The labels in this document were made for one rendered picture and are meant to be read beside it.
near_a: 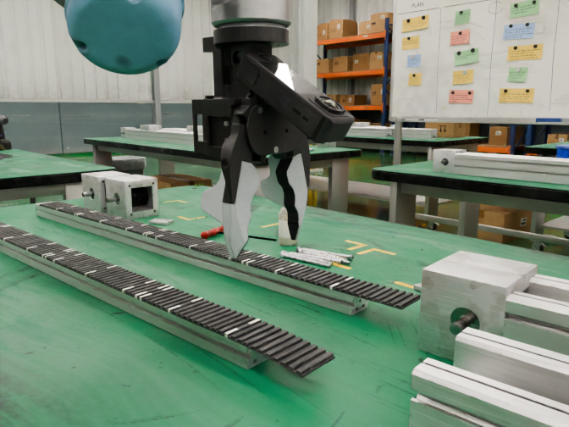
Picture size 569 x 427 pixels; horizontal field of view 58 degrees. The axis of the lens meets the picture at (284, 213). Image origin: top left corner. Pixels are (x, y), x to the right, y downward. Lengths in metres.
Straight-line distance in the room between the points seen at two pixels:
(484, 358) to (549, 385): 0.05
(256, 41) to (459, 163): 1.78
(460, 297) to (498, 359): 0.14
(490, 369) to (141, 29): 0.36
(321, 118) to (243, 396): 0.27
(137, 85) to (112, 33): 12.16
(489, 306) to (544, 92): 2.93
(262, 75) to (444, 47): 3.33
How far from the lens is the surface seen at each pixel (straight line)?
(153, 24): 0.37
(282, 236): 1.01
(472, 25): 3.68
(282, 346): 0.53
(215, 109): 0.50
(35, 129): 11.63
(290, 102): 0.44
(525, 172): 2.11
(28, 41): 11.74
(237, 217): 0.47
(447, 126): 4.92
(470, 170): 2.18
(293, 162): 0.52
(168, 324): 0.65
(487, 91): 3.59
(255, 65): 0.47
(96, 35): 0.37
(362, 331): 0.65
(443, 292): 0.58
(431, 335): 0.60
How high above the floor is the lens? 1.05
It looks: 12 degrees down
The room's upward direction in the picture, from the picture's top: straight up
